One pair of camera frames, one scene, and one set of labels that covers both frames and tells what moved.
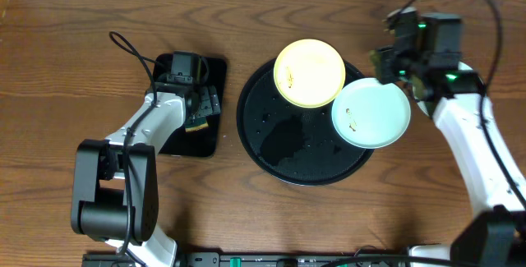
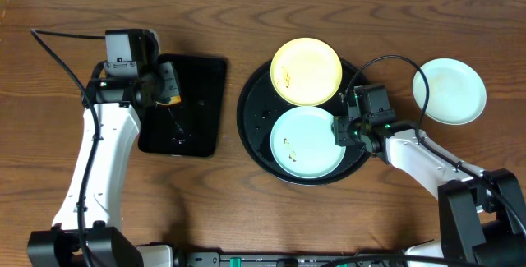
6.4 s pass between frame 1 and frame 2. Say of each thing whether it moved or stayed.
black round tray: stayed
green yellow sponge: moved
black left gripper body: moved
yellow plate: stayed
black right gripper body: moved
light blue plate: moved
